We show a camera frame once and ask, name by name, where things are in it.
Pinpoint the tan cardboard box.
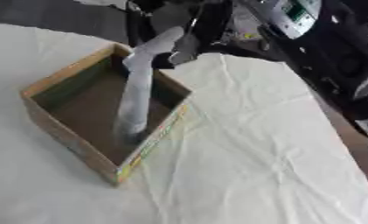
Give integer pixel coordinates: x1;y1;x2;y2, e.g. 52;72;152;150
19;42;195;187

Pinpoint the clear plastic bottle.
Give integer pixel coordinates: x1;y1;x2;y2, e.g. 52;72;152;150
111;25;187;146

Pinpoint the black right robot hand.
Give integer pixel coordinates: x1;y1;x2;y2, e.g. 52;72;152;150
123;0;238;70

